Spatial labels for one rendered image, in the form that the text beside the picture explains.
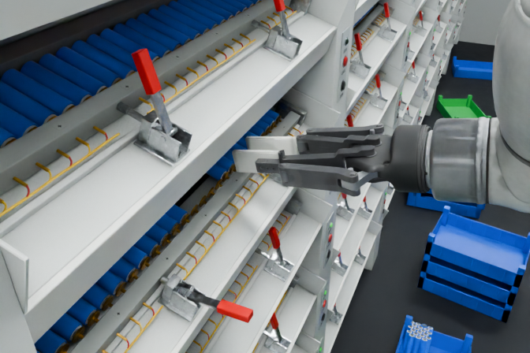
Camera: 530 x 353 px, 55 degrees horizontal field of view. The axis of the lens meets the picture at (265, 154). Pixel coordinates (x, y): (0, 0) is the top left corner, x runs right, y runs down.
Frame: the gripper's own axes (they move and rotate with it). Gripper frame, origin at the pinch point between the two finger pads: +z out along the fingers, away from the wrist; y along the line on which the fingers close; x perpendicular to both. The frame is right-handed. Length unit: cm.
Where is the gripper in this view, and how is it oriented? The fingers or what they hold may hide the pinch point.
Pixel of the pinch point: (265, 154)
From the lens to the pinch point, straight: 64.3
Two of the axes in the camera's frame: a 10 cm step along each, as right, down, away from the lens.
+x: -1.9, -8.8, -4.3
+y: 4.1, -4.7, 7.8
